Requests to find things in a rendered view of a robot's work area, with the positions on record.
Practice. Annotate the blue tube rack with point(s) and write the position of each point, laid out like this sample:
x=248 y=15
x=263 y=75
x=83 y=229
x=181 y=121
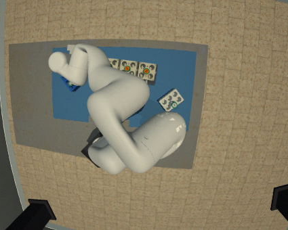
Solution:
x=73 y=88

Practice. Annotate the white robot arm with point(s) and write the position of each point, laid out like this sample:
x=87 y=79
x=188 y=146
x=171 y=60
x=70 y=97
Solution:
x=122 y=95

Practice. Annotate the blue bench mat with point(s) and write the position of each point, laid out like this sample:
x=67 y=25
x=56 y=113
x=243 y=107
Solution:
x=176 y=69

